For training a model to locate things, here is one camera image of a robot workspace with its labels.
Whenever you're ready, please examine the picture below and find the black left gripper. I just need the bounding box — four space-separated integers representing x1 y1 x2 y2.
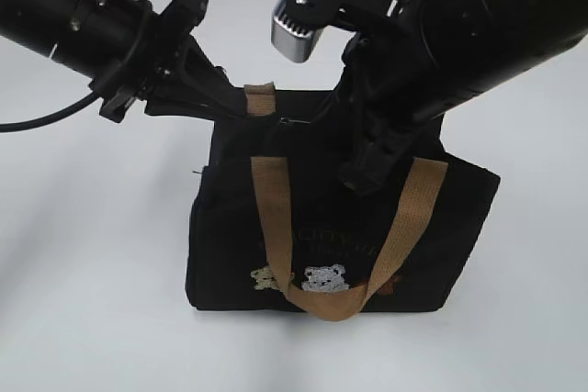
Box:
88 0 246 122

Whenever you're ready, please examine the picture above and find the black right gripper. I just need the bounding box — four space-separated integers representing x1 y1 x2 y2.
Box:
275 0 444 194

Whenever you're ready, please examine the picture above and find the silver zipper pull with ring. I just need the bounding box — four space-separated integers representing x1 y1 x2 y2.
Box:
278 117 310 126

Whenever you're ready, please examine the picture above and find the black canvas tote bag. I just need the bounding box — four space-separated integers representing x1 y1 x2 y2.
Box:
185 84 501 321

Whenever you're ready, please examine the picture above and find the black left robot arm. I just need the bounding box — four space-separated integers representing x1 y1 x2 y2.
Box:
1 0 246 122

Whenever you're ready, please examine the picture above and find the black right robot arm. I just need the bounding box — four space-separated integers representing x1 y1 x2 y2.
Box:
271 0 587 195

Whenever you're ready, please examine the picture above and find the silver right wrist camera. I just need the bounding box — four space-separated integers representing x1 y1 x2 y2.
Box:
270 14 323 63

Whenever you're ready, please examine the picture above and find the black cable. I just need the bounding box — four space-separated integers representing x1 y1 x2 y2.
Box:
0 88 103 133

